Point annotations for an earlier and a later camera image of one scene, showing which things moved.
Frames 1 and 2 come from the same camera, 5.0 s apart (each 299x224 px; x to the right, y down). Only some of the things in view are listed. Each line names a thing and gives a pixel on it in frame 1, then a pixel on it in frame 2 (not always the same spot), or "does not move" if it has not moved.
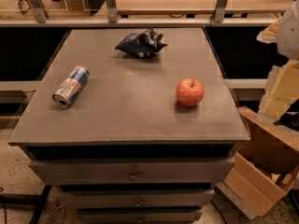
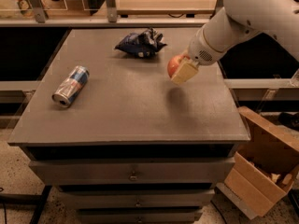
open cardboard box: x=264 y=166 does not move
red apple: x=190 y=92 → x=174 y=63
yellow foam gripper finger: x=281 y=91 → x=201 y=52
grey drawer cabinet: x=132 y=125 does not move
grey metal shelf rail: x=41 y=20 does not move
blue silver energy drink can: x=67 y=92 does not move
